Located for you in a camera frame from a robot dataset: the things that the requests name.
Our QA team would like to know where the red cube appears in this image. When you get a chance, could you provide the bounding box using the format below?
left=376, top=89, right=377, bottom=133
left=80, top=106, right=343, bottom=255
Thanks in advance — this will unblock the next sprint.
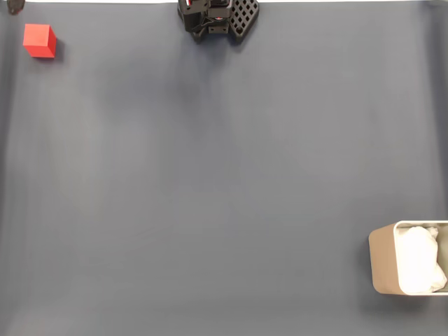
left=22, top=23, right=57, bottom=59

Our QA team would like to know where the beige box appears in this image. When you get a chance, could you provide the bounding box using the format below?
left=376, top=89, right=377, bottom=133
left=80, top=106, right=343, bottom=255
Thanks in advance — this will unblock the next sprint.
left=367, top=220, right=448, bottom=297

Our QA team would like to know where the dark grey table mat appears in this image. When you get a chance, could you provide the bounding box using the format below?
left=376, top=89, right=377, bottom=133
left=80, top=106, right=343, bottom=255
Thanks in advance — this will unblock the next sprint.
left=0, top=2, right=448, bottom=336

